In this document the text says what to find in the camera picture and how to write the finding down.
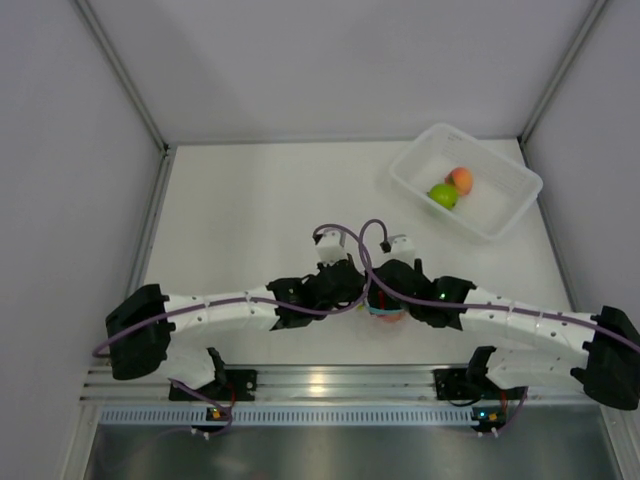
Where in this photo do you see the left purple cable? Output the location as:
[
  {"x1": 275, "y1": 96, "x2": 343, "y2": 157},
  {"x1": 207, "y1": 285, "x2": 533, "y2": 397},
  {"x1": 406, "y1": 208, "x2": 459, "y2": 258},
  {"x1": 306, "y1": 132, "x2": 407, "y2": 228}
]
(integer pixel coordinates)
[{"x1": 92, "y1": 223, "x2": 371, "y2": 359}]

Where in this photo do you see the green fake apple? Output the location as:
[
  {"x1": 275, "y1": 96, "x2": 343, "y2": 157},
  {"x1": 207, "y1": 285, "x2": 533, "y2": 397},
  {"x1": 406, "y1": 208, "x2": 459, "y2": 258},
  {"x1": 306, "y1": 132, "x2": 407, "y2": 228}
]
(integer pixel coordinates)
[{"x1": 428, "y1": 183, "x2": 459, "y2": 210}]

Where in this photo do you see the red fake apple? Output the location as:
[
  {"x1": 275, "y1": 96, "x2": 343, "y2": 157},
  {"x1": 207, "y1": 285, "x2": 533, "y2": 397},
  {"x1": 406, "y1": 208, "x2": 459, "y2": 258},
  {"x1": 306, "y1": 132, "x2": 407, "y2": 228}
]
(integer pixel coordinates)
[{"x1": 375, "y1": 312, "x2": 405, "y2": 326}]

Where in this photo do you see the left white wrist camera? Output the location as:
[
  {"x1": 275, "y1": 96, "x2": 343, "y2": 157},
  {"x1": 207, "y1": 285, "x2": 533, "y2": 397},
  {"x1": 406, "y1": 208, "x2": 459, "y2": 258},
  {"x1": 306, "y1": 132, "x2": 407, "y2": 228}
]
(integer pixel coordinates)
[{"x1": 313, "y1": 229, "x2": 348, "y2": 265}]

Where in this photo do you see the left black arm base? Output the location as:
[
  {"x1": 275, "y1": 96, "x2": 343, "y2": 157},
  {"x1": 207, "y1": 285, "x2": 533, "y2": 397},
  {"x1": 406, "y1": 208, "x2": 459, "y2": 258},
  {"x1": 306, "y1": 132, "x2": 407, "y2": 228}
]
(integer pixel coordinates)
[{"x1": 196, "y1": 368, "x2": 258, "y2": 402}]

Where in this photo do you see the purple cable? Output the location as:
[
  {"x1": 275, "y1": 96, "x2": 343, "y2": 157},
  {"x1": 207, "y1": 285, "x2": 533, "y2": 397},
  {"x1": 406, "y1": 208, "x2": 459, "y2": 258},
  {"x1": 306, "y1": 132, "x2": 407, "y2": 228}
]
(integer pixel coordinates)
[
  {"x1": 358, "y1": 218, "x2": 640, "y2": 354},
  {"x1": 92, "y1": 223, "x2": 371, "y2": 359}
]

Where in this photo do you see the white plastic basket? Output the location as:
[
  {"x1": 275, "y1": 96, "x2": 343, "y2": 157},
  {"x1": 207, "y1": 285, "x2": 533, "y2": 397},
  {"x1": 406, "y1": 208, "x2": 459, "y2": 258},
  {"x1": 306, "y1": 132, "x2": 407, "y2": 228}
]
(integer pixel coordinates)
[{"x1": 389, "y1": 123, "x2": 543, "y2": 241}]

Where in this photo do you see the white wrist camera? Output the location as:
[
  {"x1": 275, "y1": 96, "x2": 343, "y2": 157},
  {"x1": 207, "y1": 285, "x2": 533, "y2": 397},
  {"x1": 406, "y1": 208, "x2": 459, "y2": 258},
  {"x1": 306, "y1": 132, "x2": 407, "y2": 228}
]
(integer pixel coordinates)
[
  {"x1": 313, "y1": 229, "x2": 348, "y2": 265},
  {"x1": 380, "y1": 234, "x2": 416, "y2": 265}
]

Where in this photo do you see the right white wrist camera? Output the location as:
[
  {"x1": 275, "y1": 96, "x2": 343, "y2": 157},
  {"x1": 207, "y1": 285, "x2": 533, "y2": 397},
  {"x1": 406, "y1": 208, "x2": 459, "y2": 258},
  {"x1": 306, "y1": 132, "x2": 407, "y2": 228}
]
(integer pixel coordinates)
[{"x1": 380, "y1": 234, "x2": 416, "y2": 265}]

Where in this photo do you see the orange fake peach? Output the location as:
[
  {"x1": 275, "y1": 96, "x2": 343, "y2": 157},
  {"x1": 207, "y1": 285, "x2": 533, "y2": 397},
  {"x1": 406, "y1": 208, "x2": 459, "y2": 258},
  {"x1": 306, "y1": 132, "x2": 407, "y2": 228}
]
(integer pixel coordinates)
[{"x1": 445, "y1": 167, "x2": 474, "y2": 196}]

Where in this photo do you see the clear zip top bag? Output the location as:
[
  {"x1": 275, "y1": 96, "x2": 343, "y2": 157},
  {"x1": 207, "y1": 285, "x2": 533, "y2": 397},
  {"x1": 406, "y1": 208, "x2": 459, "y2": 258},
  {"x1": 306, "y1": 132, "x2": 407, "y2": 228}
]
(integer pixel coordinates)
[{"x1": 356, "y1": 302, "x2": 407, "y2": 335}]

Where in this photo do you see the left aluminium frame post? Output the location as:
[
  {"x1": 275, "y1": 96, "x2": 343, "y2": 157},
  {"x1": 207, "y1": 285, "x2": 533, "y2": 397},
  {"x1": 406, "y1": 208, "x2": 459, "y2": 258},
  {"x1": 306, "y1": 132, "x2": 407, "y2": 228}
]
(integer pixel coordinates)
[{"x1": 71, "y1": 0, "x2": 169, "y2": 155}]

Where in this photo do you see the white slotted cable duct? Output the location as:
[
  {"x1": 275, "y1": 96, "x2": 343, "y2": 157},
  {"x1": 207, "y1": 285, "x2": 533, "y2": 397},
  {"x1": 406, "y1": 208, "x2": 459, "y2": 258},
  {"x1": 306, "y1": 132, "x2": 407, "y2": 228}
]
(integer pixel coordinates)
[{"x1": 99, "y1": 405, "x2": 499, "y2": 427}]

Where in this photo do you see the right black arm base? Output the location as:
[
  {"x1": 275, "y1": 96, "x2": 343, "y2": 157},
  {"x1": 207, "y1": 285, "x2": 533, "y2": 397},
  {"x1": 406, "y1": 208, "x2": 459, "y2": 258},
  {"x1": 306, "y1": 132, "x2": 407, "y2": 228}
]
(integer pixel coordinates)
[{"x1": 433, "y1": 368, "x2": 502, "y2": 407}]

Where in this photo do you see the right aluminium frame post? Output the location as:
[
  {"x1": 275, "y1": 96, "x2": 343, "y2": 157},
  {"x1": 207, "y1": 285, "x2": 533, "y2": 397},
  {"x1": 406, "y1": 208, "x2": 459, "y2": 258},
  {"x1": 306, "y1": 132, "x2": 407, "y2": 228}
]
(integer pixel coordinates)
[{"x1": 518, "y1": 0, "x2": 612, "y2": 145}]

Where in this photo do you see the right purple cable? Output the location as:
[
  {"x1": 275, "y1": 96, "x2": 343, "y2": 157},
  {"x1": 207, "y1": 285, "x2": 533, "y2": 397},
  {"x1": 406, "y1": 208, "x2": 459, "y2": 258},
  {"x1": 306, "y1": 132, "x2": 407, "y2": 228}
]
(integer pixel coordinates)
[{"x1": 358, "y1": 218, "x2": 640, "y2": 354}]

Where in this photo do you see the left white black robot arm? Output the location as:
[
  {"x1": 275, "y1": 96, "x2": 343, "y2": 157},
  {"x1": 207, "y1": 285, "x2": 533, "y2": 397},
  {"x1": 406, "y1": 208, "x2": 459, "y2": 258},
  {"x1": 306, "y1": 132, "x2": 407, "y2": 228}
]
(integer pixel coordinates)
[{"x1": 105, "y1": 257, "x2": 366, "y2": 400}]

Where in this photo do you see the aluminium frame post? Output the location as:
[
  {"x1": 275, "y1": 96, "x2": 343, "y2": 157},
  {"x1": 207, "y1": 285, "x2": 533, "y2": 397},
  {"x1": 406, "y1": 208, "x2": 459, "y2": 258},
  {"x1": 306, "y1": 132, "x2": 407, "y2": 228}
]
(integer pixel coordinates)
[
  {"x1": 518, "y1": 0, "x2": 612, "y2": 145},
  {"x1": 71, "y1": 0, "x2": 169, "y2": 155}
]

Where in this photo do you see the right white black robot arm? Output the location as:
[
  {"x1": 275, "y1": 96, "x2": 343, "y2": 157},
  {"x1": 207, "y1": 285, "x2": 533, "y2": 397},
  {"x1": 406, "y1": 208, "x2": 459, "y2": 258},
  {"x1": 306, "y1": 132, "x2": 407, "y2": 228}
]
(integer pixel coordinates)
[{"x1": 367, "y1": 259, "x2": 639, "y2": 411}]

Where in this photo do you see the aluminium mounting rail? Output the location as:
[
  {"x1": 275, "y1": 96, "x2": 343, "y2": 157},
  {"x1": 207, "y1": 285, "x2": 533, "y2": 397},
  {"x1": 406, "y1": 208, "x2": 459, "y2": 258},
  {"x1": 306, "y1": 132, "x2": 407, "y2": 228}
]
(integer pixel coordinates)
[{"x1": 79, "y1": 363, "x2": 586, "y2": 404}]

